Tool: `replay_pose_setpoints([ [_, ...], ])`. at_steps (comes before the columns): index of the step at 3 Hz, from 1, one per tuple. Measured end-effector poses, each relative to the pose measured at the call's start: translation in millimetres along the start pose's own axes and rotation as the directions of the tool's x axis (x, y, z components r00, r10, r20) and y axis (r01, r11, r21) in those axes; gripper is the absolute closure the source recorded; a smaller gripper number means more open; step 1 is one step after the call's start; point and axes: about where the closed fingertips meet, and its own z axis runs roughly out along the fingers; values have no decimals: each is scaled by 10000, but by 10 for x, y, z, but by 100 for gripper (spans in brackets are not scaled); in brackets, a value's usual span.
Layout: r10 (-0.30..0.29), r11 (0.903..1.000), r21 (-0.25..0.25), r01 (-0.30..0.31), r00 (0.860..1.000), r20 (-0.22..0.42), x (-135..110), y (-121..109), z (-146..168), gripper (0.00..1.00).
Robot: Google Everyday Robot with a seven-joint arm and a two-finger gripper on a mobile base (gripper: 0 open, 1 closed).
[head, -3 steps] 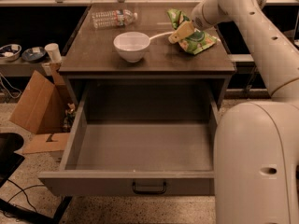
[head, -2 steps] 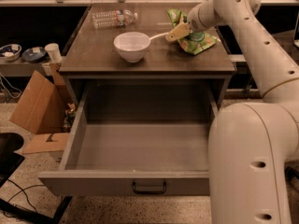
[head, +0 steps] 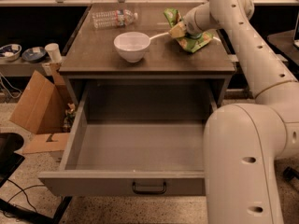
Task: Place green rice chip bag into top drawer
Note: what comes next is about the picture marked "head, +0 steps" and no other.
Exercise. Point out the blue bowl on shelf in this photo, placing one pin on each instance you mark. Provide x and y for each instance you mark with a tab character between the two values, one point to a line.
34	55

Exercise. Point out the brown cardboard box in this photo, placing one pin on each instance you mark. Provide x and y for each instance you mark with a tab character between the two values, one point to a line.
41	108

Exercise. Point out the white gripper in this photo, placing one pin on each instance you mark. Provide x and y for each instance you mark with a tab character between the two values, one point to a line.
193	26

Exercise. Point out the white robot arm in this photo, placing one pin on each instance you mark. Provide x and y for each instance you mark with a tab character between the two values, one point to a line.
242	141

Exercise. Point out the patterned bowl on shelf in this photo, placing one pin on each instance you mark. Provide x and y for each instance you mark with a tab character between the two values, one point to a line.
10	52

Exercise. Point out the clear plastic water bottle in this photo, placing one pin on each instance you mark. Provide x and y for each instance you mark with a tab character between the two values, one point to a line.
113	18

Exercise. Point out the open grey top drawer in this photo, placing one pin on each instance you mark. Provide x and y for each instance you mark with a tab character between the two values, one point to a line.
148	134

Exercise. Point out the white ceramic bowl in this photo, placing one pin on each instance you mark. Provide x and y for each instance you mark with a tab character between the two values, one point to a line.
132	46

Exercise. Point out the grey cabinet with top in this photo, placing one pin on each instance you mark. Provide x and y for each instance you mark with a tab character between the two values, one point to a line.
92	54

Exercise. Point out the white paper cup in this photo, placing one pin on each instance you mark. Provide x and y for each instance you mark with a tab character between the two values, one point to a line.
53	50

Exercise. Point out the green rice chip bag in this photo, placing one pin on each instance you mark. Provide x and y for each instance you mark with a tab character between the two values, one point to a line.
189	43

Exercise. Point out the flat cardboard piece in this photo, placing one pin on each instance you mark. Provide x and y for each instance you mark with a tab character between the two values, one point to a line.
46	142

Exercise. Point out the dark side table right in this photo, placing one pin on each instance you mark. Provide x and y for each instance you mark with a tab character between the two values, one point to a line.
284	43

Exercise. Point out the black chair at left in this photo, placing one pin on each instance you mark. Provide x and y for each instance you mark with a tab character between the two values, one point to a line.
9	159

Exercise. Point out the black drawer handle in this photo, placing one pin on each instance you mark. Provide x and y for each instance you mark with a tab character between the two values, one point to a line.
149	190

